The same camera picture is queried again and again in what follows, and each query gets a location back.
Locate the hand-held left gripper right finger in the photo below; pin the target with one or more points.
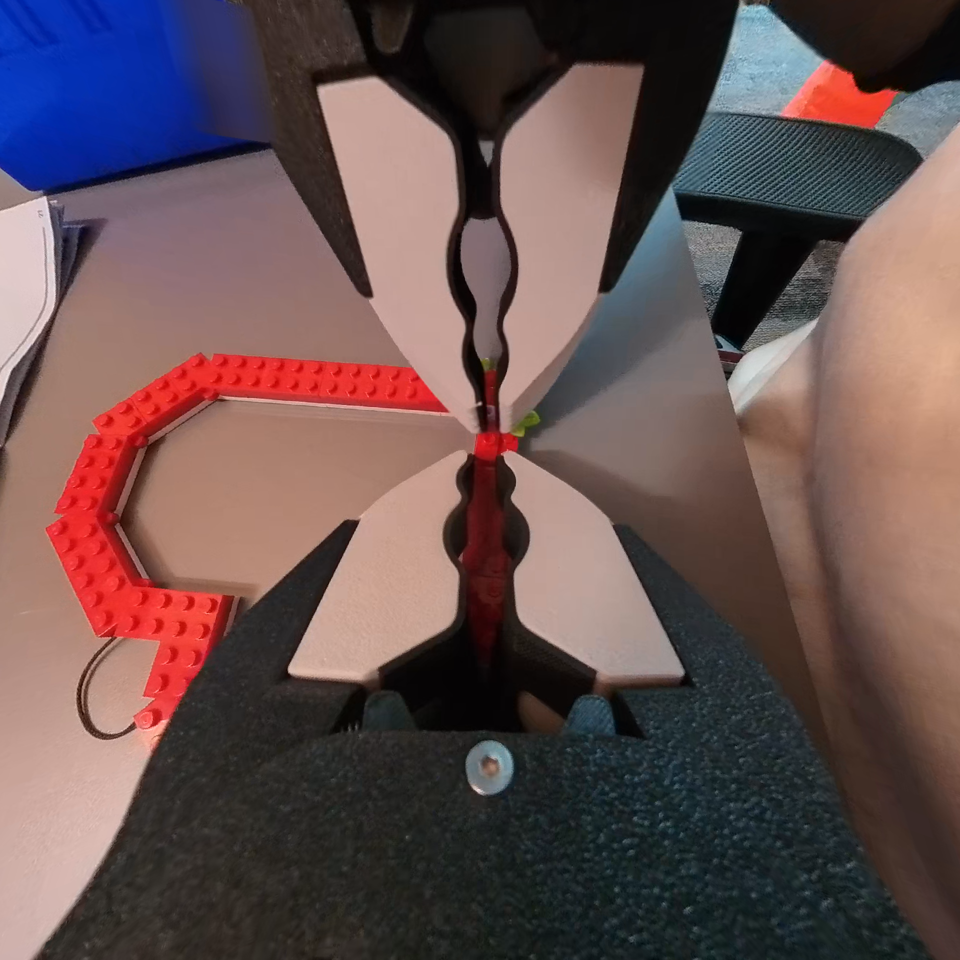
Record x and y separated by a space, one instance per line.
592 592

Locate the blue plastic bin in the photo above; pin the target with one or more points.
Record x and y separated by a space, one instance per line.
112 90

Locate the open instruction booklet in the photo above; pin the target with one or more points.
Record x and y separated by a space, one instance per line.
22 300

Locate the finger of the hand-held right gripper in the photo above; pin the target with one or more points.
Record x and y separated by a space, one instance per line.
390 187
570 187

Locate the clear plastic case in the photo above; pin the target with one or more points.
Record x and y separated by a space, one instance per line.
731 351

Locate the person's right forearm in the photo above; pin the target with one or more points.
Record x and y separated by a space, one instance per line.
862 45

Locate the red brick heart frame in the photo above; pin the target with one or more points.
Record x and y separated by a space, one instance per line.
97 540

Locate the red floor tape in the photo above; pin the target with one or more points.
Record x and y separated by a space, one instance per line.
832 94

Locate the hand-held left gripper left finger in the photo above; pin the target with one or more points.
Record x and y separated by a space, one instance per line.
382 585

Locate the person's beige clothed leg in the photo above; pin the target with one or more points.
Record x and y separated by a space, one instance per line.
885 525

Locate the black mesh office chair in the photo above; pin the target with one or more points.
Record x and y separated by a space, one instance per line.
795 172

